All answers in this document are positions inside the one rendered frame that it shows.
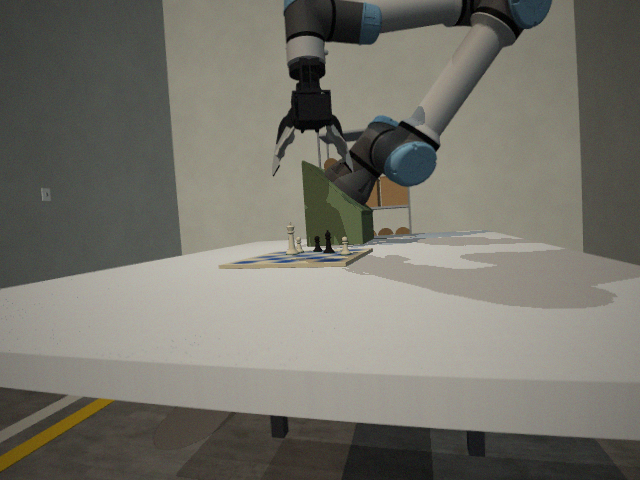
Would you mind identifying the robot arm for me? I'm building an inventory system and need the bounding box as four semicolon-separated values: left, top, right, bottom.
283;0;552;205

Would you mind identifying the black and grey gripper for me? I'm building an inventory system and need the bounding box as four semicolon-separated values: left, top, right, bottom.
272;57;353;176

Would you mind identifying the blue and cream chessboard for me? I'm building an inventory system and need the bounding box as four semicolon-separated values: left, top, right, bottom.
219;248;373;269

